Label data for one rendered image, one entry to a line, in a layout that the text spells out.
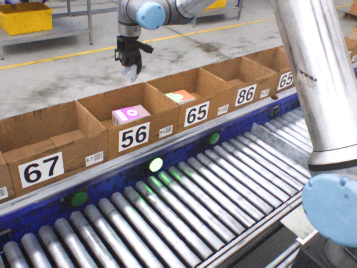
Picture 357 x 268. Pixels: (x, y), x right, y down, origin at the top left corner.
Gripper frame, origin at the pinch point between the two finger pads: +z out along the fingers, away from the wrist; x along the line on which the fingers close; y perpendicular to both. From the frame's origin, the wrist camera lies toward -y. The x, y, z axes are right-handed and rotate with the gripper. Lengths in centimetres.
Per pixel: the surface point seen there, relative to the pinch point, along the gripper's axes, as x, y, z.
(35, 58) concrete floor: -311, -78, 123
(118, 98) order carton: -20.0, -5.3, 20.8
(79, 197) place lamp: 14, 38, 37
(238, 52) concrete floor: -178, -344, 128
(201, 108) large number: 11.3, -34.5, 21.9
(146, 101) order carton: -16.6, -21.2, 26.6
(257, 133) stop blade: 27, -72, 45
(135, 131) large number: 8.4, 5.4, 20.9
